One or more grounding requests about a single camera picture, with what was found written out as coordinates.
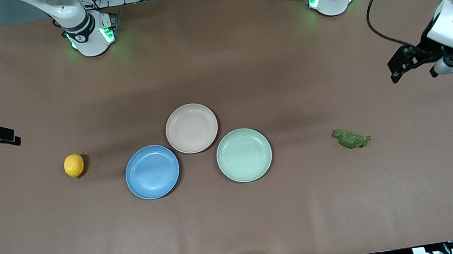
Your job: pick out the blue plate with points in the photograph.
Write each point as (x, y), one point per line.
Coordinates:
(152, 173)

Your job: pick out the yellow lemon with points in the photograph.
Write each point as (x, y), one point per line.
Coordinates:
(74, 165)

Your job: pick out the beige plate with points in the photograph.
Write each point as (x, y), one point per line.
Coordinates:
(191, 129)

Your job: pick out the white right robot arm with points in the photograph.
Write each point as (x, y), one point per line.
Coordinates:
(86, 31)

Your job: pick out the green lettuce leaf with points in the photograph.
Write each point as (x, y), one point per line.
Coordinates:
(351, 139)

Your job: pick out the light green plate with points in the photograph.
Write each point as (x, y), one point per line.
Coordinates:
(243, 155)

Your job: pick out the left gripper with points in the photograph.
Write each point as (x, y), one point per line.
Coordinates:
(424, 48)

